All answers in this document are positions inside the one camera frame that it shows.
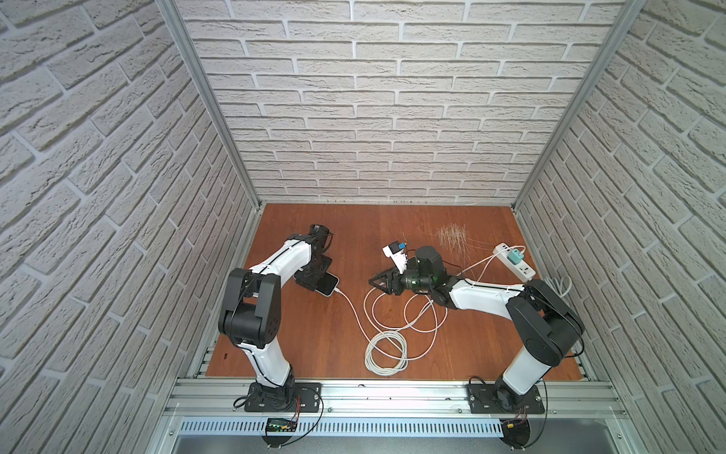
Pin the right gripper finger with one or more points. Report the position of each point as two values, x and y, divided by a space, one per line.
384 276
383 285

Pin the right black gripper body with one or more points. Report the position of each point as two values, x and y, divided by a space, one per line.
397 281

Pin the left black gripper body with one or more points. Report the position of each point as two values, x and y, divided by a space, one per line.
316 277

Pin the black phone mint frame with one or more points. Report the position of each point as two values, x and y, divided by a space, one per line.
327 285

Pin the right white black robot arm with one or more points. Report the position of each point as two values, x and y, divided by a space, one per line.
547 327

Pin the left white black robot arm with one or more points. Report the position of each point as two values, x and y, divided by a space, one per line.
251 311

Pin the white power strip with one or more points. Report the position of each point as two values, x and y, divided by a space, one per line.
523 271

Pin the teal charger adapter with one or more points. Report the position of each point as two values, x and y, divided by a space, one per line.
515 256

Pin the left small circuit board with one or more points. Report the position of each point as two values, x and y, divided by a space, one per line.
281 425

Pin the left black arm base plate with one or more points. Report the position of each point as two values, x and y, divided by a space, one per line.
305 396

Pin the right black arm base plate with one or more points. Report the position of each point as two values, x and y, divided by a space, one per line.
498 399

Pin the aluminium front rail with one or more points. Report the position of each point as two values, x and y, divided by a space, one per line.
398 398

